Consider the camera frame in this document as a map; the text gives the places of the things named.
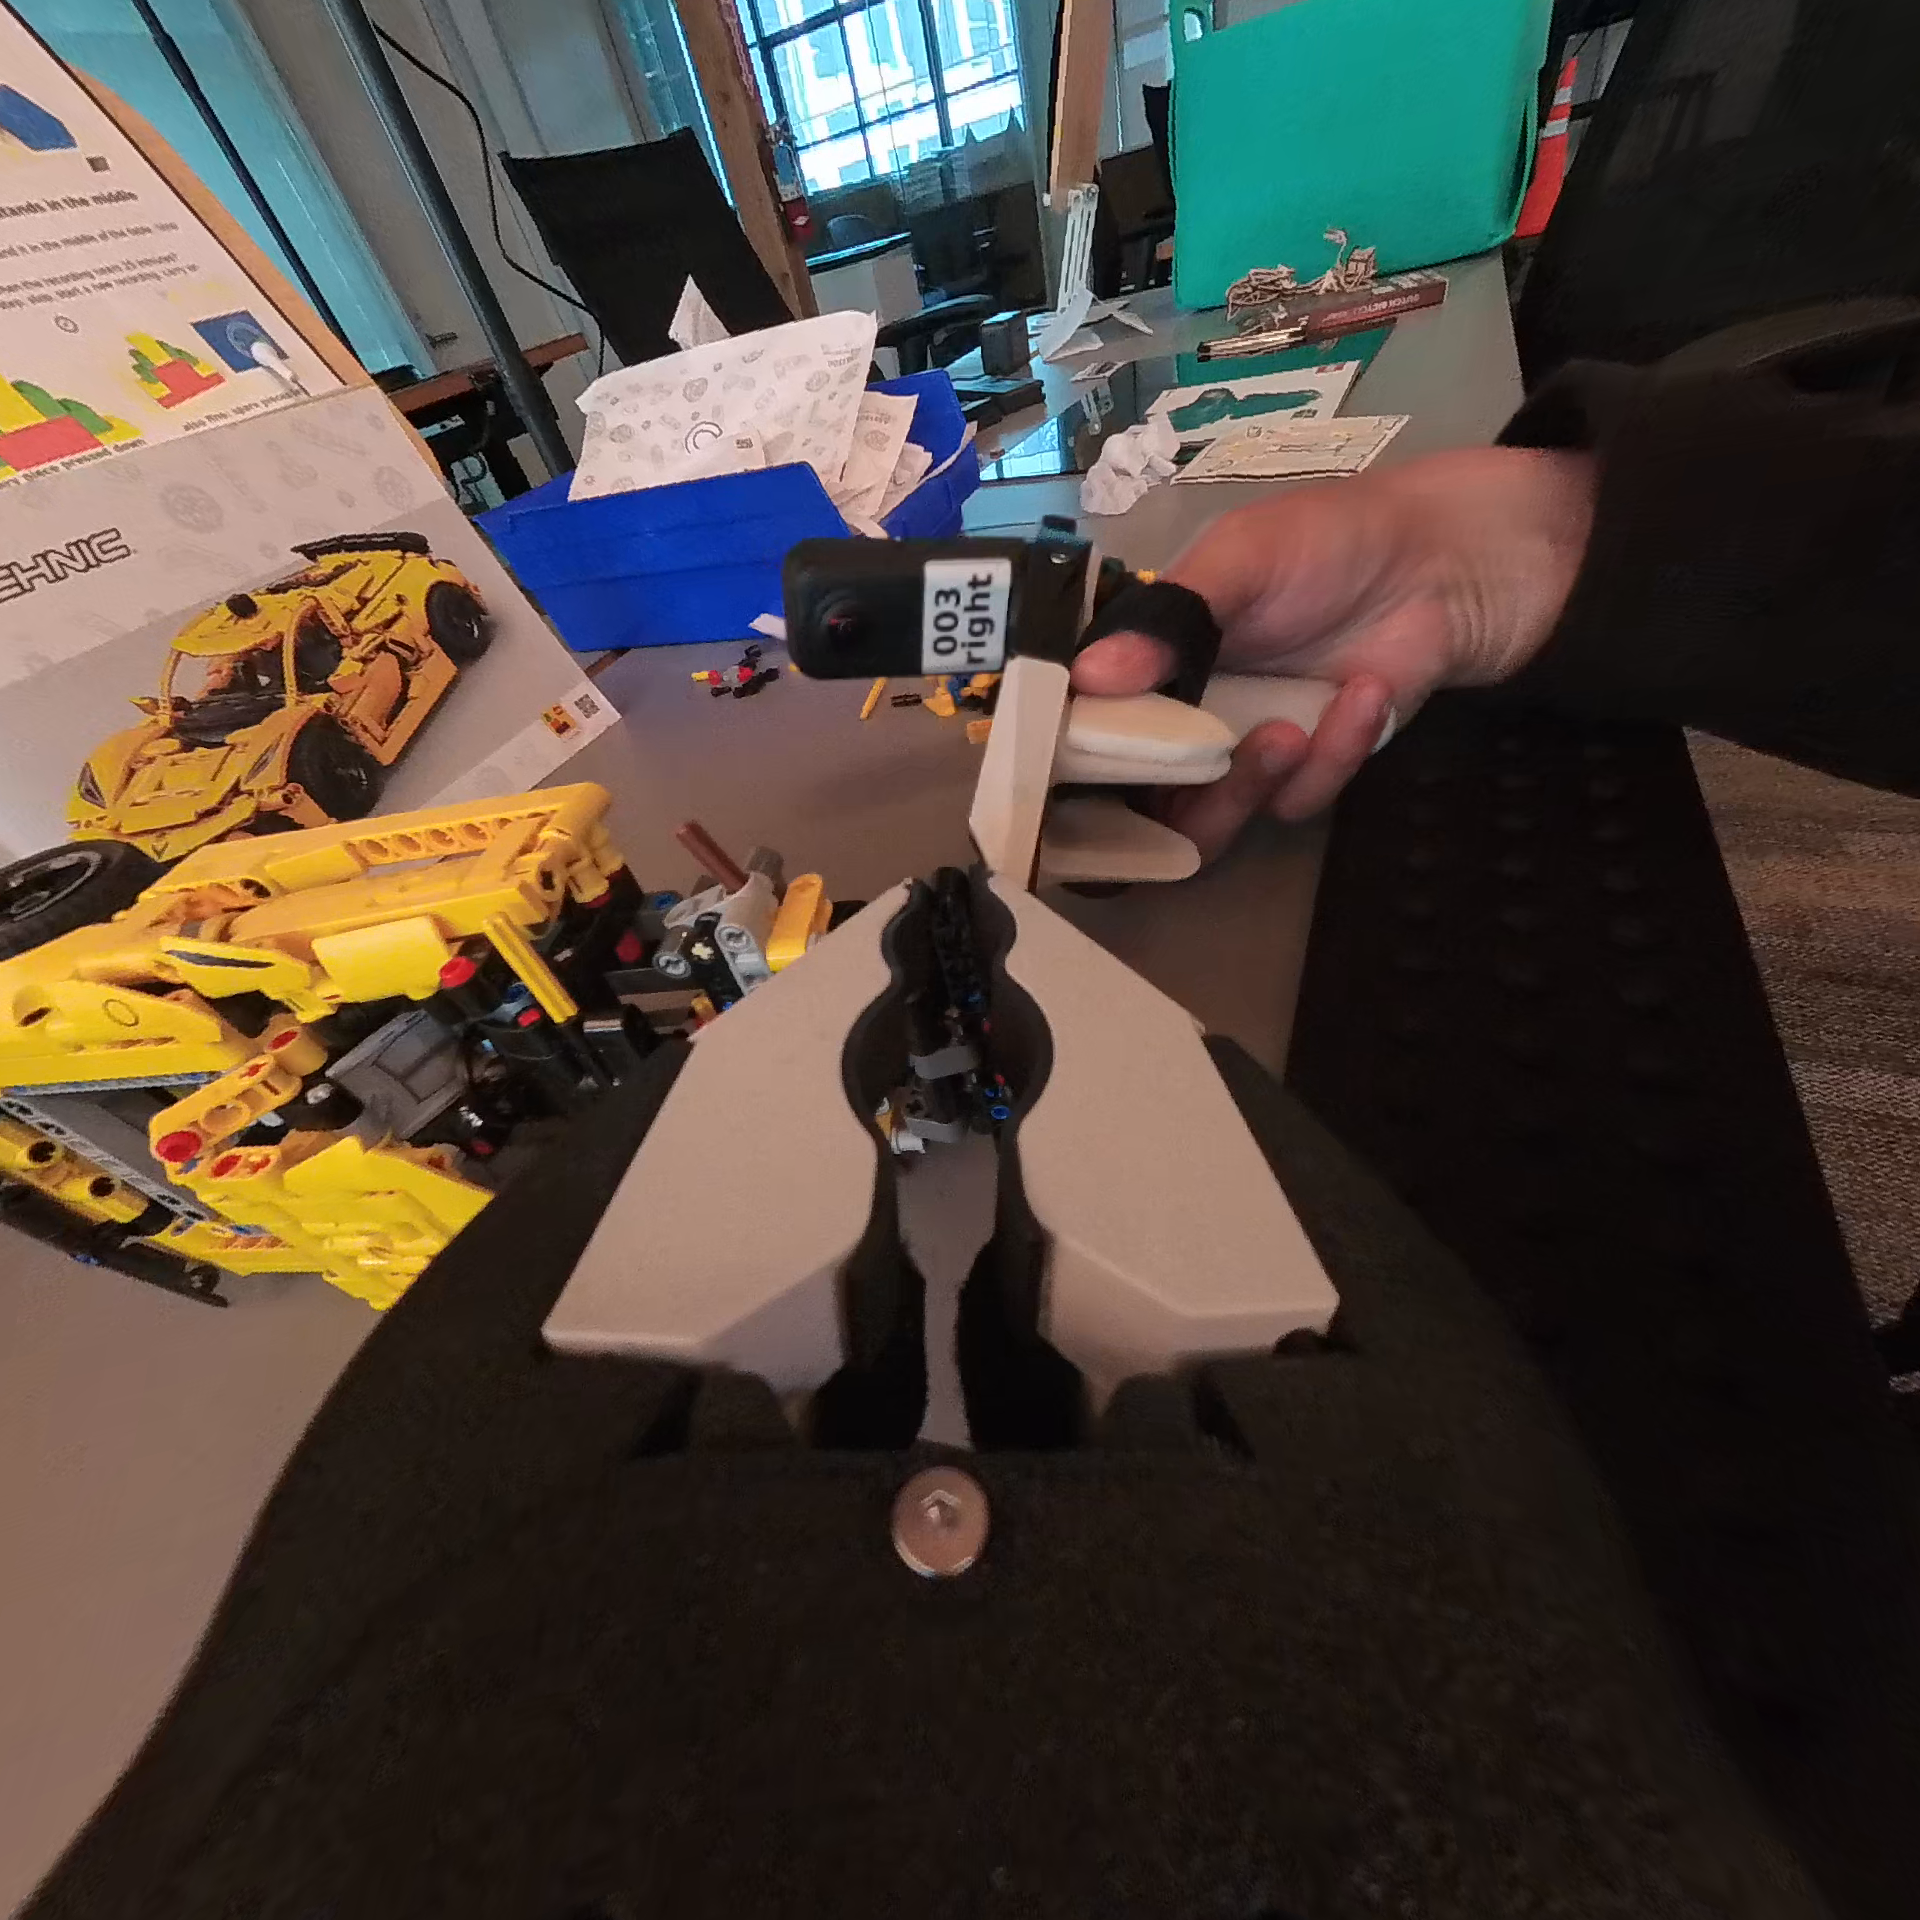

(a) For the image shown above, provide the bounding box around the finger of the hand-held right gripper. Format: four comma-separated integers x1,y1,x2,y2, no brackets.
1035,784,1205,901
965,656,1076,896

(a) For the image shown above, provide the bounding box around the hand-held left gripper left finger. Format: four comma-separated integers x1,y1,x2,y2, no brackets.
539,883,941,1447

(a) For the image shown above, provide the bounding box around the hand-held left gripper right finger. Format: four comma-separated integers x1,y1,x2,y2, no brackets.
961,874,1341,1447

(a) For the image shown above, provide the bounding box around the pile of yellow toy bricks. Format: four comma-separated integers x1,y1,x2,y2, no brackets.
892,664,1005,743

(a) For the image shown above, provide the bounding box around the yellow toy car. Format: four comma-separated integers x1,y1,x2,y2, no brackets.
0,780,1011,1314

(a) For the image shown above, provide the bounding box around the person's right forearm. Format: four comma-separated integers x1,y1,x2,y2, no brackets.
1499,300,1920,796

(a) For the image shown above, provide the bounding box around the wooden desk lamp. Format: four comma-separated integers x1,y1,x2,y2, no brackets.
1035,0,1156,364

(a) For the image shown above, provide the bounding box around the grey desk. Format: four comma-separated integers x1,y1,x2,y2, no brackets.
0,244,1522,1877

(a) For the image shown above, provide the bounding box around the person's right hand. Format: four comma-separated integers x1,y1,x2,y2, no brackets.
1069,441,1601,863

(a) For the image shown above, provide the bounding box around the bundle of small paper bags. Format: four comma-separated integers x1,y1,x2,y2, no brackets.
831,381,976,524

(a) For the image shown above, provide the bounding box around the blue plastic bin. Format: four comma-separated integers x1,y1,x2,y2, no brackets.
476,364,983,654

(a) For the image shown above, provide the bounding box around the large white printed paper bag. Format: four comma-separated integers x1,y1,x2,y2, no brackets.
566,276,881,501

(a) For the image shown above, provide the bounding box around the glossy reflective sheet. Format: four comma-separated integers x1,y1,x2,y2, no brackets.
961,350,1202,483

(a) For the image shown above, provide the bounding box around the crumpled white paper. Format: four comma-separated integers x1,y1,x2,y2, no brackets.
1081,420,1186,516

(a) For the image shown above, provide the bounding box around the white leaflet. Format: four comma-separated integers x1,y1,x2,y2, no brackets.
1168,411,1411,484

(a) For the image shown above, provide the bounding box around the green booklet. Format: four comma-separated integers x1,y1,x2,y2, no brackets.
1143,360,1362,437

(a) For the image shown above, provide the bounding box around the small wooden model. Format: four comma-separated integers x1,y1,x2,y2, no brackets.
1223,226,1383,323

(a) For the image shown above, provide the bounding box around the paned window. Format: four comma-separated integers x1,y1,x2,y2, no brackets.
749,0,1036,189

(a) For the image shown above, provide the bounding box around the toy car instruction booklet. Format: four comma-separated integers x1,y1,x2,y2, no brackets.
0,381,623,901

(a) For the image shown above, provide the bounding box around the grey metal pole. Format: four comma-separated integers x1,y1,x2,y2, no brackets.
322,0,579,483

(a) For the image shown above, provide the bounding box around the dark red long box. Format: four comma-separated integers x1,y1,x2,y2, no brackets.
1191,267,1448,361

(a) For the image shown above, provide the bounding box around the teal fabric bag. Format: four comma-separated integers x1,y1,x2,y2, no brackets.
1165,0,1553,311

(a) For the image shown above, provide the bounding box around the orange traffic cone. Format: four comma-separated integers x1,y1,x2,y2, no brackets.
1515,51,1583,241

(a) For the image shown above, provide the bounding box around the wooden support post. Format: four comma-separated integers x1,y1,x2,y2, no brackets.
673,0,821,323

